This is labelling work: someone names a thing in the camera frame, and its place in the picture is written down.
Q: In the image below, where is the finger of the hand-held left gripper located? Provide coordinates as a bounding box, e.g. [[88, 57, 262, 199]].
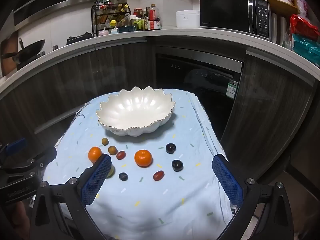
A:
[[0, 147, 57, 180], [0, 137, 28, 167]]

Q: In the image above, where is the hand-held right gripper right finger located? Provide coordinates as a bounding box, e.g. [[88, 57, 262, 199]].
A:
[[212, 154, 295, 240]]

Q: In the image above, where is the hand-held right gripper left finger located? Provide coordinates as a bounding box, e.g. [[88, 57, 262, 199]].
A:
[[30, 154, 113, 240]]

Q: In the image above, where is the orange tangerine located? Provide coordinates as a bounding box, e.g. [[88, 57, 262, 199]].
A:
[[88, 146, 103, 163], [134, 149, 153, 167]]

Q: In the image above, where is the white scalloped ceramic bowl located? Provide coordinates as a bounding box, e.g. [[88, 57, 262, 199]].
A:
[[96, 86, 176, 137]]

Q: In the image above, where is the light blue patterned tablecloth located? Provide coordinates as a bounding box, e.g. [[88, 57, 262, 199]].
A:
[[42, 88, 234, 240]]

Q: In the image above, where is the dark wood cabinet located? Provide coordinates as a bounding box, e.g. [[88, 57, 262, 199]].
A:
[[0, 36, 157, 153], [220, 52, 318, 180]]

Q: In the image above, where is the black wok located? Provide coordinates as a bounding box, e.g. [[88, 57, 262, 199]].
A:
[[1, 39, 46, 64]]

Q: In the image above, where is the green white label sticker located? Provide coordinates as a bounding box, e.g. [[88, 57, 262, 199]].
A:
[[226, 79, 238, 98]]

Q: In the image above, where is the black built-in oven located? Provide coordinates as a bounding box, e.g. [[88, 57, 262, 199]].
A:
[[155, 46, 244, 140]]

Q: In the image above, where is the black bag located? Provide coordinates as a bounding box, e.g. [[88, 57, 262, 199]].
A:
[[66, 32, 93, 45]]

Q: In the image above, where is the teal plastic packet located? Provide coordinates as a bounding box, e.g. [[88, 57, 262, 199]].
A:
[[291, 34, 320, 67]]

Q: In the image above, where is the white kitchen countertop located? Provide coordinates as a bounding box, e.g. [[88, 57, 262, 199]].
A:
[[0, 27, 320, 98]]

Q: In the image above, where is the row of white plates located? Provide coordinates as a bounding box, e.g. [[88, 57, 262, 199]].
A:
[[271, 12, 292, 47]]

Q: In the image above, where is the white rice cooker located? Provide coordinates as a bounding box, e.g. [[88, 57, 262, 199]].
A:
[[176, 10, 200, 28]]

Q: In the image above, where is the black microwave oven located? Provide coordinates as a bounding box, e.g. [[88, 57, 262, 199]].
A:
[[199, 0, 272, 42]]

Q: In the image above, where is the group of condiment bottles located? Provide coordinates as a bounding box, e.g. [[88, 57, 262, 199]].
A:
[[94, 0, 162, 37]]

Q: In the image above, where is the red plastic bag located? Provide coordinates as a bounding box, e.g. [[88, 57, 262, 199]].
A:
[[289, 14, 320, 42]]

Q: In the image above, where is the black wire spice rack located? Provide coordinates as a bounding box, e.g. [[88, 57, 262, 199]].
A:
[[91, 4, 132, 37]]

